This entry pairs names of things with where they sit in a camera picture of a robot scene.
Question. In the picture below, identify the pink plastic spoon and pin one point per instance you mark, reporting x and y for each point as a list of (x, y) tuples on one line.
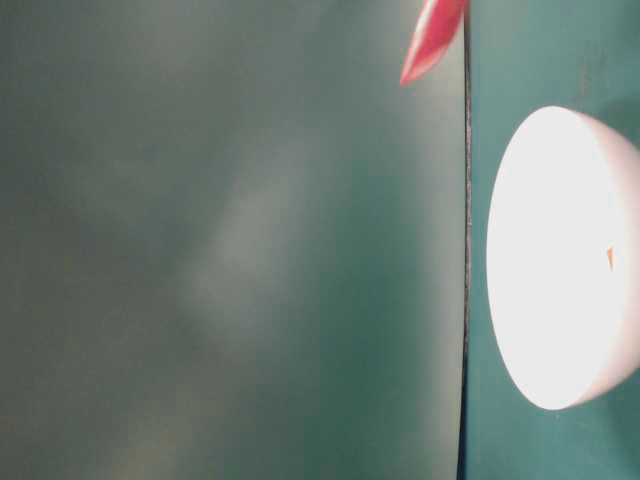
[(436, 27)]

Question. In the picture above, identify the small red block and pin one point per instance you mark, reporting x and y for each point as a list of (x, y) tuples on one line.
[(610, 258)]

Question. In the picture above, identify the white round bowl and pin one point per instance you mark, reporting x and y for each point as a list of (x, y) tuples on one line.
[(566, 190)]

